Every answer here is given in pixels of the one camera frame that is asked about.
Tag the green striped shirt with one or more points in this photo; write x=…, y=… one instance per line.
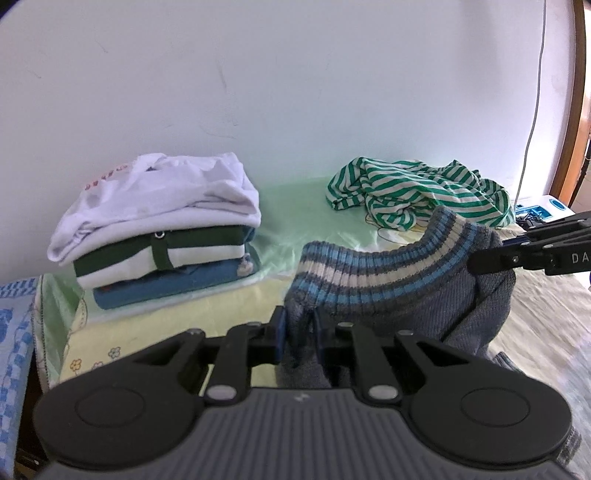
x=415, y=189

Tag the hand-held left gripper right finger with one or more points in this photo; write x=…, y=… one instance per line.
x=319, y=337

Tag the grey striped knit sweater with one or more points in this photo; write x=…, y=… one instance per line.
x=415, y=286

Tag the blue folded garment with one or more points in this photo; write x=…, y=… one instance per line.
x=161, y=288

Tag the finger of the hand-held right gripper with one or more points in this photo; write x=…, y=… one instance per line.
x=508, y=259
x=554, y=233

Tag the blue plastic holder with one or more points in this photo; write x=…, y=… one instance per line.
x=531, y=213

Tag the dark green white folded shirt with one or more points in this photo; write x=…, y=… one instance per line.
x=198, y=249

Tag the blue patterned cloth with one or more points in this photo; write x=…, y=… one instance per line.
x=16, y=360

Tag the white table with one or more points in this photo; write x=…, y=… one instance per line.
x=561, y=214

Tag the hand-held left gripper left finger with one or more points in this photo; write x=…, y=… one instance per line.
x=278, y=337

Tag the yellow green printed bed sheet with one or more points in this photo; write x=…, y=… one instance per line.
x=184, y=323

